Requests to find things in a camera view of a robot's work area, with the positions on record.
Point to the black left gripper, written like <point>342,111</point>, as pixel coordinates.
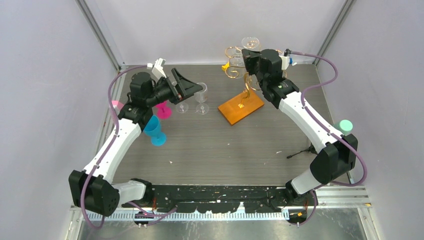
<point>187,88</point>

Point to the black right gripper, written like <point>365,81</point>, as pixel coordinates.
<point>250,57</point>

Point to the clear wine glass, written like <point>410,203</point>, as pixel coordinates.
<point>201,97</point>
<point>182,107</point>

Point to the pink wine glass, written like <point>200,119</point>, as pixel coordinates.
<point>163,110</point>

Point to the blue wine glass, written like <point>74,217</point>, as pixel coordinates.
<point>153,130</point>

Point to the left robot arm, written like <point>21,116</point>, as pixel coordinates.
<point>92,189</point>

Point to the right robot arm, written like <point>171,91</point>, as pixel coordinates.
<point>335,150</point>

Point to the orange wooden rack base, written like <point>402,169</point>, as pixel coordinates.
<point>240,106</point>

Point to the small yellow block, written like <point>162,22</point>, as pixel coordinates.
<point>225,66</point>

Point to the pink wedge stand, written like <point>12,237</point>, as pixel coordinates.
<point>117,106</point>

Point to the small black tripod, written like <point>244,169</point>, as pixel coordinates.
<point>311,149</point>

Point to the mint green bottle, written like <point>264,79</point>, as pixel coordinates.
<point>345,126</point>

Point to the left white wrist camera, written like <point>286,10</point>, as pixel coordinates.
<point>157,68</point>

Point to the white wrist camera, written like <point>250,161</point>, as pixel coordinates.
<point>286,59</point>
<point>157,68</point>

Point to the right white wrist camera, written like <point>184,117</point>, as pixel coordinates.
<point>286,59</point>

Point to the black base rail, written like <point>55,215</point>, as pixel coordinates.
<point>220,199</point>

